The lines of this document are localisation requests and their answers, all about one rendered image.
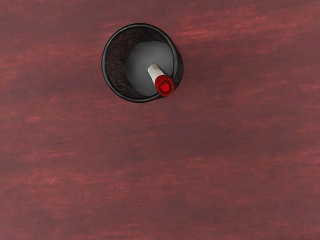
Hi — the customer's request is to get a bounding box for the black mesh pen holder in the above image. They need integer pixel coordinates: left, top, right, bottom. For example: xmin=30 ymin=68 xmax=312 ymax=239
xmin=101 ymin=23 xmax=185 ymax=104

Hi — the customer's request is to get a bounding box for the white marker with red cap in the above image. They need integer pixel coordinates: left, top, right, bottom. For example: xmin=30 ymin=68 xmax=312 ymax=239
xmin=147 ymin=64 xmax=175 ymax=98

